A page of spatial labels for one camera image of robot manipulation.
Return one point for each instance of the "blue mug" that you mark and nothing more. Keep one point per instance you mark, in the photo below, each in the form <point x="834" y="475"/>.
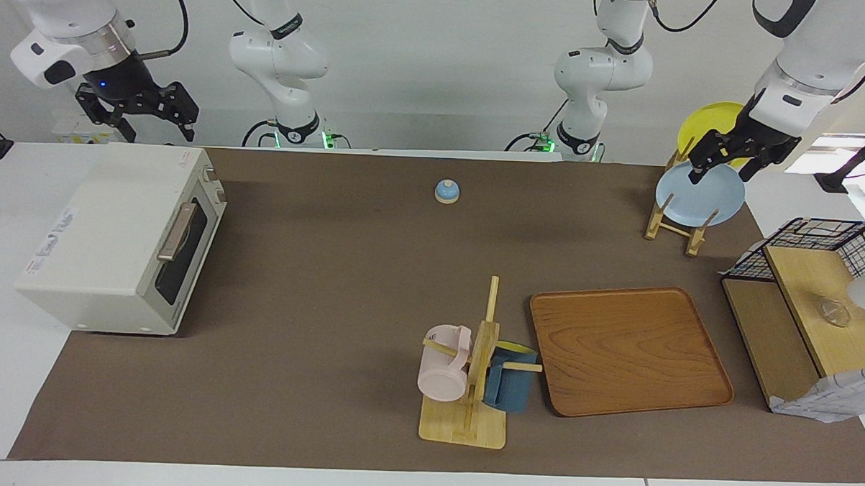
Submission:
<point x="510" y="386"/>

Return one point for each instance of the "white toaster oven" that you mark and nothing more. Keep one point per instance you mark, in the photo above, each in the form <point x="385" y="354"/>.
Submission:
<point x="102" y="224"/>

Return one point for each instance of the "white background box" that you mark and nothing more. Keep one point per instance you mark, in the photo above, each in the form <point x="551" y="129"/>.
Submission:
<point x="77" y="128"/>

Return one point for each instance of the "wooden two-tier shelf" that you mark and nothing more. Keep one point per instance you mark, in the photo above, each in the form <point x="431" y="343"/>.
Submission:
<point x="805" y="285"/>

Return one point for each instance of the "oven control knob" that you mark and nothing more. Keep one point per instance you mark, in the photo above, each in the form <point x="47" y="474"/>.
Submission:
<point x="220" y="192"/>
<point x="208" y="173"/>

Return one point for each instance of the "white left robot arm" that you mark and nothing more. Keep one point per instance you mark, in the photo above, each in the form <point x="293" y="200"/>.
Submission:
<point x="597" y="69"/>

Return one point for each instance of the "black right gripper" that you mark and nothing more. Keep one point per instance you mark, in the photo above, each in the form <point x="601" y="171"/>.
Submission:
<point x="121" y="81"/>

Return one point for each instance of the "pink mug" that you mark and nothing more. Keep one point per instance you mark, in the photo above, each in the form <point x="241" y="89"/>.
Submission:
<point x="442" y="373"/>

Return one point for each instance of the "light blue plate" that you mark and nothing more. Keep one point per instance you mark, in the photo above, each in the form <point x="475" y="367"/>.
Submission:
<point x="700" y="202"/>

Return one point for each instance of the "wooden mug tree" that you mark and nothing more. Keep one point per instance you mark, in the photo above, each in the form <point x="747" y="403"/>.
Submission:
<point x="480" y="360"/>

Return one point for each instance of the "checkered white cloth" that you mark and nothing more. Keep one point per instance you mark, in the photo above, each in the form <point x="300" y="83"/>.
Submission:
<point x="837" y="397"/>

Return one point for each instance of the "yellow plate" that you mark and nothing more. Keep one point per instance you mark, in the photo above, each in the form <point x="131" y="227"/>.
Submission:
<point x="714" y="123"/>

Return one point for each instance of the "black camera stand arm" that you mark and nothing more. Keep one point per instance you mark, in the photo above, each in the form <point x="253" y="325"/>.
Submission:
<point x="860" y="157"/>

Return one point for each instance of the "clear glass cup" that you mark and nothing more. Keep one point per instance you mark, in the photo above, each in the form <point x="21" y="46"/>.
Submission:
<point x="834" y="312"/>

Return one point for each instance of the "wooden serving tray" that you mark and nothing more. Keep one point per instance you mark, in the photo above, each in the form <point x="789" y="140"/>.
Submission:
<point x="630" y="350"/>

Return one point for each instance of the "brown table mat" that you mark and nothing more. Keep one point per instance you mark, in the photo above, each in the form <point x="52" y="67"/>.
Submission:
<point x="329" y="304"/>

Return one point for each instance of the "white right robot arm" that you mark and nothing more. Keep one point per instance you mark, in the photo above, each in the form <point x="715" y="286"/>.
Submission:
<point x="281" y="51"/>

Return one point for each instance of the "wooden plate rack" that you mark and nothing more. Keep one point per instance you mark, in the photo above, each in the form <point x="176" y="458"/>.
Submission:
<point x="695" y="241"/>

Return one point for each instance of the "small blue call bell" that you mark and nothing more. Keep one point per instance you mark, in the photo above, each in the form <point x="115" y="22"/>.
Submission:
<point x="447" y="193"/>

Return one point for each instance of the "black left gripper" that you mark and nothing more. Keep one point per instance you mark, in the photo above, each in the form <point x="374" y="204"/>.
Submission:
<point x="760" y="136"/>

